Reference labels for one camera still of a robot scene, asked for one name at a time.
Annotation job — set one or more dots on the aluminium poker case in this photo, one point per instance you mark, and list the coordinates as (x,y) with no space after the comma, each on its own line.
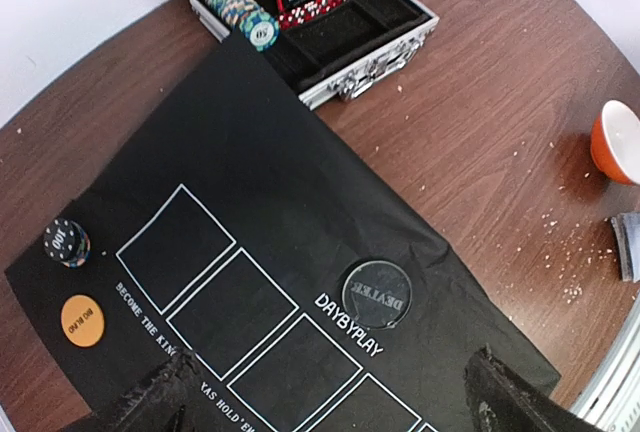
(345,52)

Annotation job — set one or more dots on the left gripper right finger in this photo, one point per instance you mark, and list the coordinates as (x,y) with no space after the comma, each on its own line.
(500,400)

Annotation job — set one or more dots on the left chip stack in case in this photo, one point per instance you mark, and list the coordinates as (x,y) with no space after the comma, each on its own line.
(250,18)

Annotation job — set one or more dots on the black poker mat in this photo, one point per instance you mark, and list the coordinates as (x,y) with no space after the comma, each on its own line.
(226,225)

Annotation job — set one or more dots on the poker chip stack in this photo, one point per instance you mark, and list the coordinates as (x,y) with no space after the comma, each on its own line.
(66,242)

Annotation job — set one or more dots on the orange big blind button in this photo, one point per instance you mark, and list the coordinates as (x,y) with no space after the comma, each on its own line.
(82,321)

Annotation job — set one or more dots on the white and orange bowl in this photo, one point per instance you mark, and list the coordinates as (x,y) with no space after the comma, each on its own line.
(614,143)

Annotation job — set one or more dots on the deck of grey cards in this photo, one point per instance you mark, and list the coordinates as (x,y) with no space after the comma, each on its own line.
(626,231)

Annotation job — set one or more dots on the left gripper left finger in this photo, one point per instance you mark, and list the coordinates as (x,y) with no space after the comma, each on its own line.
(161,401)

